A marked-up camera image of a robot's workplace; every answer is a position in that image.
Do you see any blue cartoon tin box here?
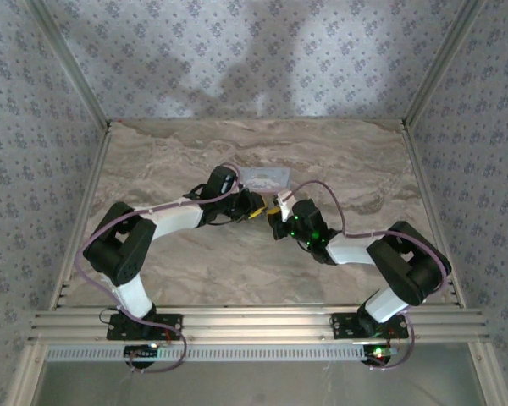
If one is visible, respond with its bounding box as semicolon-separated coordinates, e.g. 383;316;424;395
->
238;165;294;196

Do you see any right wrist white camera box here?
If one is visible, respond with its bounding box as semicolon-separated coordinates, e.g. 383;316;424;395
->
276;189;298;222

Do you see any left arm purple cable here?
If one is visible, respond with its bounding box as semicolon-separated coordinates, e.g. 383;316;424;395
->
74;162;245;374

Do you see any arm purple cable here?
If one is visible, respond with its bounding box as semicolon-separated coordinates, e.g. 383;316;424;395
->
74;162;245;374
284;180;453;373

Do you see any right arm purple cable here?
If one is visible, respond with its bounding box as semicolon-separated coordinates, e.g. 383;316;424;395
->
284;180;453;373

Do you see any aluminium mounting rail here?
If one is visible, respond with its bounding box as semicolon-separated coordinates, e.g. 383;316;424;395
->
28;307;490;343

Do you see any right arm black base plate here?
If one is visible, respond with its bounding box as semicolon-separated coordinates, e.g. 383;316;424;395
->
329;312;410;340

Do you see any white slotted cable duct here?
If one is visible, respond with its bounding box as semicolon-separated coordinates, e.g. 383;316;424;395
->
44;343;372;363

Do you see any aluminium side rail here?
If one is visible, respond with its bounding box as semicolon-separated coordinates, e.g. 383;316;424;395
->
48;122;113;310
400;122;467;309

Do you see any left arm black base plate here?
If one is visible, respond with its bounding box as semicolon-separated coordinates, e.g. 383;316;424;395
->
106;313;185;342

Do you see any aluminium corner post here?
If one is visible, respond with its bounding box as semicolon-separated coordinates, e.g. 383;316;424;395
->
400;0;489;129
24;0;113;129

